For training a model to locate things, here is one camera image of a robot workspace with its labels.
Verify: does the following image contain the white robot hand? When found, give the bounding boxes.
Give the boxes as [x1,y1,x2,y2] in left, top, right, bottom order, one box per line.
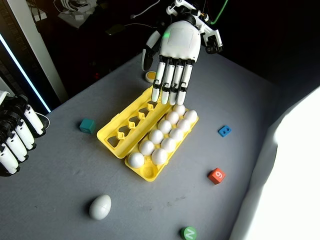
[141,20,202,106]
[0,90,51,178]

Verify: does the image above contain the white plastic egg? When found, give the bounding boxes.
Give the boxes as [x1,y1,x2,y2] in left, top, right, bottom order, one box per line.
[157,119,173,135]
[172,104,187,117]
[160,137,177,153]
[184,109,198,124]
[165,111,180,125]
[176,118,191,133]
[89,194,112,221]
[148,129,165,145]
[138,140,155,156]
[151,148,169,166]
[127,152,146,169]
[169,128,185,142]

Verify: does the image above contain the yellow egg carton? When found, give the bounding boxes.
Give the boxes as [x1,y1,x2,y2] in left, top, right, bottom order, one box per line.
[96,86,200,183]

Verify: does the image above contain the yellow button with white rim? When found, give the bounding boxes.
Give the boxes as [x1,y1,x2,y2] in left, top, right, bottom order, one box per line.
[145,70,158,83]

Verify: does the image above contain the white LED light strip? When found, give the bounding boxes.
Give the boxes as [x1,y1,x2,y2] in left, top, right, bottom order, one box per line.
[0,32,52,114]

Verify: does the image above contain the grey table cloth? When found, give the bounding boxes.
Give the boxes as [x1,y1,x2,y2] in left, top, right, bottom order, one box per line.
[0,42,320,240]

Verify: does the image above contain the dark phone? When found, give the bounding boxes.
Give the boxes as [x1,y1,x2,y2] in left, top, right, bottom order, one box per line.
[104,24,126,36]

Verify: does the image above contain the teal cube block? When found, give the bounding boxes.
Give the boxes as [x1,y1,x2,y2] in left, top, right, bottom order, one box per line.
[79,118,97,135]

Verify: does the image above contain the blue block with two holes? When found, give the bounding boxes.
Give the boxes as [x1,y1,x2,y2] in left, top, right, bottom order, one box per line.
[217,125,233,138]

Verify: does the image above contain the white clutter pile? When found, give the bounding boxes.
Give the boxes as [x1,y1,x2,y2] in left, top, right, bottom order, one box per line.
[53,0,100,29]

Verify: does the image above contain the red number cube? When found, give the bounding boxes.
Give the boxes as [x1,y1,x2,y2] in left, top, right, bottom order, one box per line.
[207,167,227,186]

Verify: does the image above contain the white backdrop board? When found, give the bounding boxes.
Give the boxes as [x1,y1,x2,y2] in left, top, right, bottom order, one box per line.
[228,87,320,240]

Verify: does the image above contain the green letter N cylinder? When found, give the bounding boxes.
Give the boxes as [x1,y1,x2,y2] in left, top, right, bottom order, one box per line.
[179,226,198,240]

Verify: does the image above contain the white cable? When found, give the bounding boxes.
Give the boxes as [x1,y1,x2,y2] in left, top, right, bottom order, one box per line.
[129,0,161,20]

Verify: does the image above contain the green cable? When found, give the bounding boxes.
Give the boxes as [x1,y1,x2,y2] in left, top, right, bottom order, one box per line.
[209,0,230,25]

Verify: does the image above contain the white frame post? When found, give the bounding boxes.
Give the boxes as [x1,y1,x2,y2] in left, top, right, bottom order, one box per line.
[6,0,70,103]

